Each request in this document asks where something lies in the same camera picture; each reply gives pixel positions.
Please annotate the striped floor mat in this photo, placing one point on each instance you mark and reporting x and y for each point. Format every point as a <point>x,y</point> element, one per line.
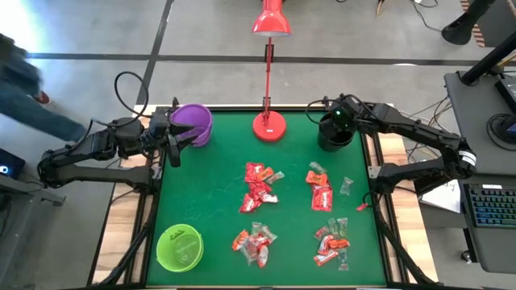
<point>479,38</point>

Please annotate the black round device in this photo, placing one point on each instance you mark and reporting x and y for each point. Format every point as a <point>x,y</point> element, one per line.
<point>502,129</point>

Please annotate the red white candy bar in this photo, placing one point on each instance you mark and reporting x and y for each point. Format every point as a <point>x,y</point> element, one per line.
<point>325,258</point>

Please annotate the small red candy wrapper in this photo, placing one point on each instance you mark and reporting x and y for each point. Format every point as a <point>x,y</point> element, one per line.
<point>321,232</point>

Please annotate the black stand foot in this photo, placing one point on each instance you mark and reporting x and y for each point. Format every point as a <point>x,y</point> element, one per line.
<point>463,26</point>

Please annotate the orange white printed candy wrapper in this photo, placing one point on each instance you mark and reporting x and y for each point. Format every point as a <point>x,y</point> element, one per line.
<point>263,258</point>

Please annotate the grey keyboard shelf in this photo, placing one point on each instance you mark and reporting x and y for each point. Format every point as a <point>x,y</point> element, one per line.
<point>496,249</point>

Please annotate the red candy pack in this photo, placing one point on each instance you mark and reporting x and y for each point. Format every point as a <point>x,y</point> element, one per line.
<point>260,188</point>
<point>321,205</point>
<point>248,204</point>
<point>253,170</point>
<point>322,192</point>

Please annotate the black metal table frame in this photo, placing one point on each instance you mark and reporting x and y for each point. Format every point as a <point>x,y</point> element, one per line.
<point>382,241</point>

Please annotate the clear green candy wrapper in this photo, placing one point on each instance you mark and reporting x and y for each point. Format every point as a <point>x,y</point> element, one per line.
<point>346,186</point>

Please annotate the clear candy wrapper red print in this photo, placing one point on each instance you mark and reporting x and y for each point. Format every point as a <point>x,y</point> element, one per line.
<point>270,233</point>

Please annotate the red desk lamp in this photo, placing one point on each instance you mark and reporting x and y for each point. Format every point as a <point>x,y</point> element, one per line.
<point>269,129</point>

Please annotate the small red connector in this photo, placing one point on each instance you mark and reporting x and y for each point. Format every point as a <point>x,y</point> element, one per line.
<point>362,207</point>

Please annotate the purple plastic bucket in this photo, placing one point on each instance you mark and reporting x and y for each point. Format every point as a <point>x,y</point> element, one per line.
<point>203,117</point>

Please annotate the grey stand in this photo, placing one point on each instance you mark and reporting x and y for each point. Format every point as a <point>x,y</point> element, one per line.
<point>32,189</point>

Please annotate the backlit black keyboard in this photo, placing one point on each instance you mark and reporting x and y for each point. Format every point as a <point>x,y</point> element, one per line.
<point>492,205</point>

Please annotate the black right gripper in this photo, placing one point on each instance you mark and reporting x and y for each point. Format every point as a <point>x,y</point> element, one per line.
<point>340,117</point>

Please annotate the green table mat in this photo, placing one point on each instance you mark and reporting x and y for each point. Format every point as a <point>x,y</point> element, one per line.
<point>201,201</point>

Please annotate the black plastic bucket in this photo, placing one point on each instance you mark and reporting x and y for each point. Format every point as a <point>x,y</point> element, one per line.
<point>334,144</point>

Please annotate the grey desk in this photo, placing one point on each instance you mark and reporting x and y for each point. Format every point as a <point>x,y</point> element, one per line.
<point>471,121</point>

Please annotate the green plastic bucket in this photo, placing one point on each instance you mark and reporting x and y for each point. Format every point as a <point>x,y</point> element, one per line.
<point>169,258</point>

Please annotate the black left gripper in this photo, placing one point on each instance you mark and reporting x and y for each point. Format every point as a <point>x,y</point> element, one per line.
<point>159,129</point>

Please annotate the black pole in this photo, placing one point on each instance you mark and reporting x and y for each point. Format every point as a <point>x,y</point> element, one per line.
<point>488,62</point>

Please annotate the black tablet blue light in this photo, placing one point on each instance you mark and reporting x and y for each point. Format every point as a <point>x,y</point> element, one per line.
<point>10,163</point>

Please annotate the red white candy wrapper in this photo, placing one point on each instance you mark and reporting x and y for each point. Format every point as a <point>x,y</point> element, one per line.
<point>325,244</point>
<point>270,198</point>

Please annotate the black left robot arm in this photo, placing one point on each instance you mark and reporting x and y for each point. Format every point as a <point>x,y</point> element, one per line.
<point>101,173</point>

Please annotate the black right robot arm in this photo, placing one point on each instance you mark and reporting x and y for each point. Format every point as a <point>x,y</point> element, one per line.
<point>419,133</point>

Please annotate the person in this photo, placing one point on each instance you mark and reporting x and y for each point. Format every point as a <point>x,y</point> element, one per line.
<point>24,100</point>

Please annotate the white paper sheet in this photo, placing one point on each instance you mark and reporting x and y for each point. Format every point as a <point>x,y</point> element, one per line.
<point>443,201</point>

